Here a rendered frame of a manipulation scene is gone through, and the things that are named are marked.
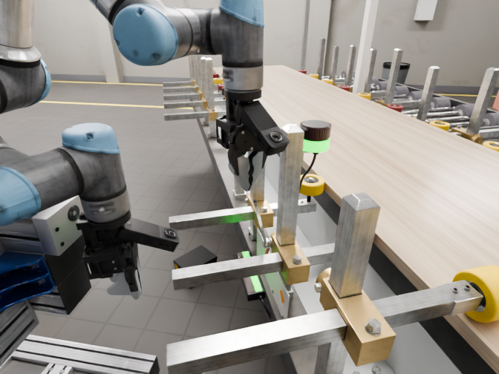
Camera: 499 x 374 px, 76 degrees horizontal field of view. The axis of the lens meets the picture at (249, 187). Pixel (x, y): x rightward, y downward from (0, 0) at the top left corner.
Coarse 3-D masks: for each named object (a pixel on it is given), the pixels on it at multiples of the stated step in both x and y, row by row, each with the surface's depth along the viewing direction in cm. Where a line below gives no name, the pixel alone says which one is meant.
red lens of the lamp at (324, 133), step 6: (300, 126) 62; (330, 126) 61; (306, 132) 61; (312, 132) 60; (318, 132) 60; (324, 132) 60; (306, 138) 61; (312, 138) 60; (318, 138) 60; (324, 138) 61
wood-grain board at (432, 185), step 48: (288, 96) 192; (336, 96) 192; (336, 144) 121; (384, 144) 121; (432, 144) 121; (336, 192) 88; (384, 192) 88; (432, 192) 88; (480, 192) 88; (384, 240) 69; (432, 240) 69; (480, 240) 69; (480, 336) 48
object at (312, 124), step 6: (306, 120) 64; (312, 120) 64; (318, 120) 64; (306, 126) 61; (312, 126) 60; (318, 126) 60; (324, 126) 60; (312, 162) 66; (306, 174) 67; (300, 180) 68; (300, 186) 68
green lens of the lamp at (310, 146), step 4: (304, 140) 62; (328, 140) 62; (304, 144) 62; (308, 144) 61; (312, 144) 61; (316, 144) 61; (320, 144) 61; (324, 144) 61; (328, 144) 62; (304, 148) 62; (308, 148) 62; (312, 148) 61; (316, 148) 61; (320, 148) 61; (324, 148) 62; (328, 148) 63; (312, 152) 62; (316, 152) 62
